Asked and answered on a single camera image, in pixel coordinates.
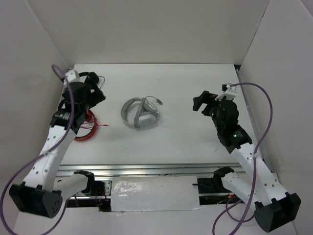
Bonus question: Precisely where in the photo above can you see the white over-ear headphones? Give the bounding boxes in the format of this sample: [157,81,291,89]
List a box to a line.
[121,95,163,129]

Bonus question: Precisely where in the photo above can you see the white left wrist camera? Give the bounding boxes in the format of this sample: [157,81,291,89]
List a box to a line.
[65,69,80,83]

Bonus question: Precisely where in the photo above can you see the front aluminium rail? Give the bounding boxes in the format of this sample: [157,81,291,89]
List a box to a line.
[57,163,244,178]

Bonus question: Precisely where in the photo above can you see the white foil-covered panel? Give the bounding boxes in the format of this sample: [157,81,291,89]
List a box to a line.
[111,176,200,212]

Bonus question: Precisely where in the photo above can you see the red black headphones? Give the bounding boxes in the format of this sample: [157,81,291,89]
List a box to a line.
[74,110,109,142]

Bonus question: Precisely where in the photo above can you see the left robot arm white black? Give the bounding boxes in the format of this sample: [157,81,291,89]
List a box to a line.
[9,72,105,218]

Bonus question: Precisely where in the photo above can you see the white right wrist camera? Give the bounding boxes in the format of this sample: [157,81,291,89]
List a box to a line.
[215,83,237,101]

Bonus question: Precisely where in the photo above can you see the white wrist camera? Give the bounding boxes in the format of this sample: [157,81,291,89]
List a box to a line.
[215,83,237,101]
[65,69,80,83]

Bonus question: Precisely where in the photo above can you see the black on-ear headphones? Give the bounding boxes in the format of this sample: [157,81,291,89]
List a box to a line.
[79,71,105,89]

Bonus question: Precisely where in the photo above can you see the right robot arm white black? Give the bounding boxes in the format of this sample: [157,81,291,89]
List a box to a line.
[193,91,301,233]

